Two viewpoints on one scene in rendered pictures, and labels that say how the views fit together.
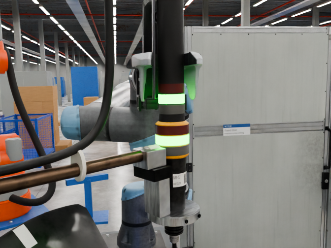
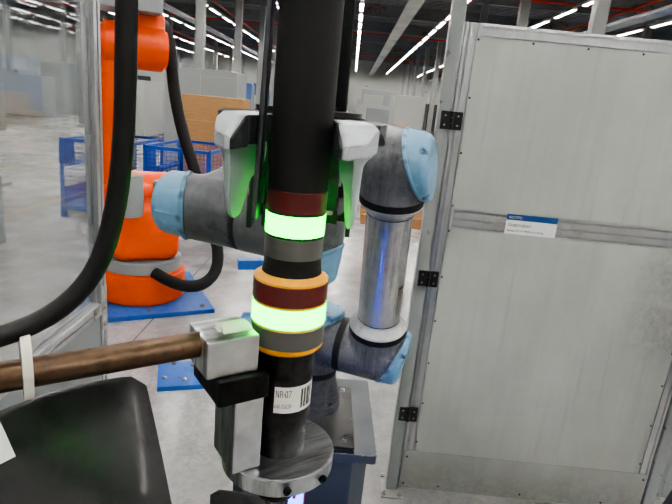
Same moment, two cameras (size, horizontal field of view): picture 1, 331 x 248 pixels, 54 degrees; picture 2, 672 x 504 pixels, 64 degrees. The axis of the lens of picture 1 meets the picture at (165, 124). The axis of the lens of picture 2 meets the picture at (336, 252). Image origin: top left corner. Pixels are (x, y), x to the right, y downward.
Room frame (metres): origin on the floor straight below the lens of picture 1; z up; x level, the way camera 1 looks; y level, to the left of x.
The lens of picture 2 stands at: (0.13, -0.08, 1.68)
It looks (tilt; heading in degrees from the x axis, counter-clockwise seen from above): 16 degrees down; 9
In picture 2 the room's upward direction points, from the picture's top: 6 degrees clockwise
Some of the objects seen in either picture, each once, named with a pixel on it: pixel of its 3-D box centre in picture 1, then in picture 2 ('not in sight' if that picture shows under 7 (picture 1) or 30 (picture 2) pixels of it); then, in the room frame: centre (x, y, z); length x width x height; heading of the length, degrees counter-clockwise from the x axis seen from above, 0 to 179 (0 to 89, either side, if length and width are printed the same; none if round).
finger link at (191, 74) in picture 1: (191, 77); (348, 177); (0.43, -0.03, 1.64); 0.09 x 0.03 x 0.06; 20
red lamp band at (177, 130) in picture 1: (172, 128); (290, 286); (0.42, -0.01, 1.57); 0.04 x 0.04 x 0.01
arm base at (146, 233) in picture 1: (136, 229); (308, 381); (1.19, 0.12, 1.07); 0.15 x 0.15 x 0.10
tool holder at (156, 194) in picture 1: (167, 181); (268, 395); (0.41, 0.00, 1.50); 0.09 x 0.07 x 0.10; 133
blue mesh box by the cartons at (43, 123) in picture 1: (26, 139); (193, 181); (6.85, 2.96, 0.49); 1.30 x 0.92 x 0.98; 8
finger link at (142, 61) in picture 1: (144, 77); (239, 167); (0.42, 0.03, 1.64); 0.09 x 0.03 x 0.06; 177
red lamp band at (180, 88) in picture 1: (171, 88); (297, 198); (0.42, -0.01, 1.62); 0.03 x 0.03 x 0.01
